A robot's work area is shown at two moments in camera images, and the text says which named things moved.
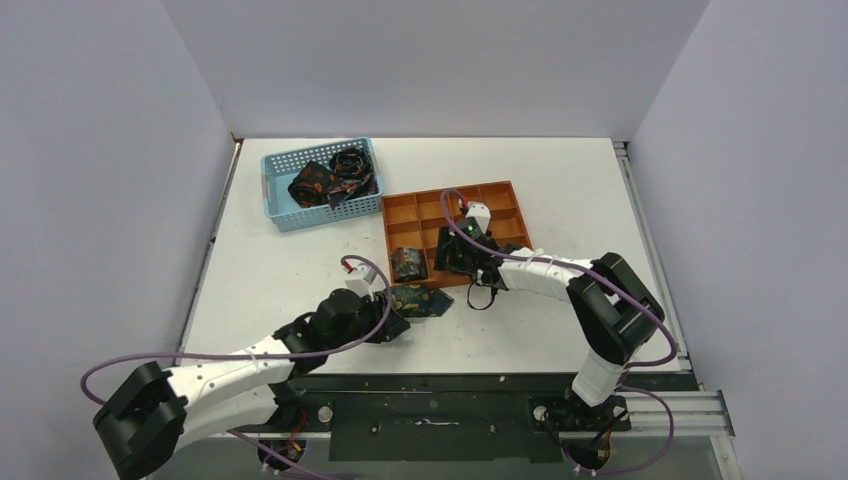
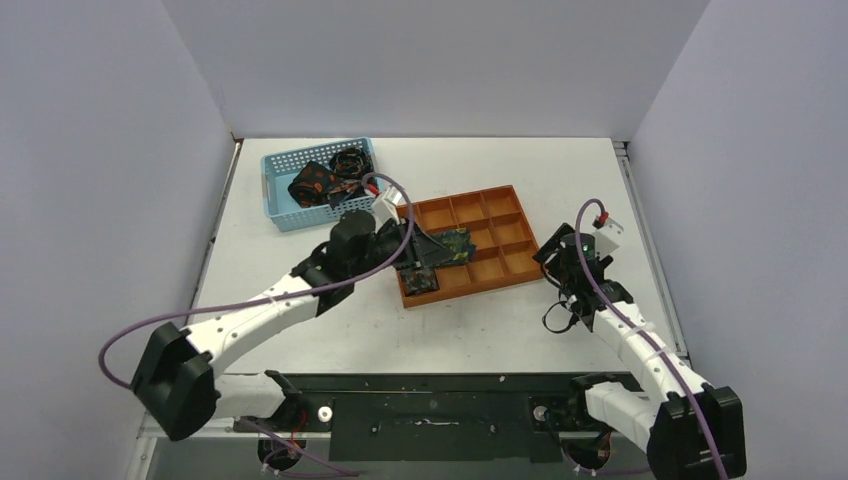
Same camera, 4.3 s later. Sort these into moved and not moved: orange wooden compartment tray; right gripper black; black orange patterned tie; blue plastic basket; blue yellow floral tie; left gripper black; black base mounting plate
Moved: blue yellow floral tie; right gripper black; left gripper black
Not moved: orange wooden compartment tray; black base mounting plate; black orange patterned tie; blue plastic basket
